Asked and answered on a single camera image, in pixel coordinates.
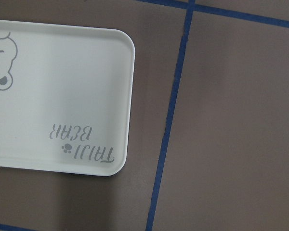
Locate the white bear print tray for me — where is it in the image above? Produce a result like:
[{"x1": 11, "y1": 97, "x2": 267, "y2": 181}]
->
[{"x1": 0, "y1": 20, "x2": 135, "y2": 176}]

